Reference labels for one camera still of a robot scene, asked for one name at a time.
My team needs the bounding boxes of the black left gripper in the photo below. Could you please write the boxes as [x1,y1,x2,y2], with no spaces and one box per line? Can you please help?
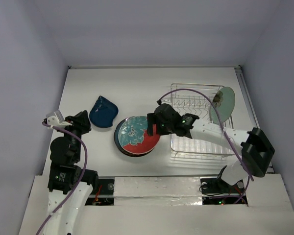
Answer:
[58,109,92,161]

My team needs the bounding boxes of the dark blue teardrop plate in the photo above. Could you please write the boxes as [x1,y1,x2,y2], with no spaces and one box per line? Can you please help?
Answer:
[89,95,119,128]

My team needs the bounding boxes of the red and teal glazed plate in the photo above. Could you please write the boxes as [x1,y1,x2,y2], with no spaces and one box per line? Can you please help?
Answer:
[115,115,161,155]

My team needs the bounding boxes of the dark teal floral plate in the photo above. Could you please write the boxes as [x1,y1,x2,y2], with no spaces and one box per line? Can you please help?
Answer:
[113,117,160,157]

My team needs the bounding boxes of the green plate with white rim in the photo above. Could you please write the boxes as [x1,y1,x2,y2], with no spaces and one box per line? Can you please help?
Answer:
[210,87,235,124]

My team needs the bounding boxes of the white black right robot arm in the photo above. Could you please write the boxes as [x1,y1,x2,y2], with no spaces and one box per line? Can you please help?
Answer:
[147,103,275,194]

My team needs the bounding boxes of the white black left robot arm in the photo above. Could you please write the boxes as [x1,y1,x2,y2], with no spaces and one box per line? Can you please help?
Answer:
[37,110,98,235]

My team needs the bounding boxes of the silver foil covered bar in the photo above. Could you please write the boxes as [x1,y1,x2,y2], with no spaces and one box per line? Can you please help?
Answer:
[113,176,202,206]

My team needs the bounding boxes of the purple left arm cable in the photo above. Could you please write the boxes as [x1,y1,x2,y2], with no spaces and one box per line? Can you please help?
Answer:
[35,122,89,235]

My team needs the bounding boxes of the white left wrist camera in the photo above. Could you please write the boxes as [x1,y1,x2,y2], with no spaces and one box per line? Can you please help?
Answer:
[42,110,72,129]

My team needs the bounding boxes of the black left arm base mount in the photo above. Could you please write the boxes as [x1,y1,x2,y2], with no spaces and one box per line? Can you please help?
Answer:
[85,178,115,206]

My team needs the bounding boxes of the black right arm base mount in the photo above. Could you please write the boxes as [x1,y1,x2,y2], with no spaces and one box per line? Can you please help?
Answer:
[199,178,234,196]

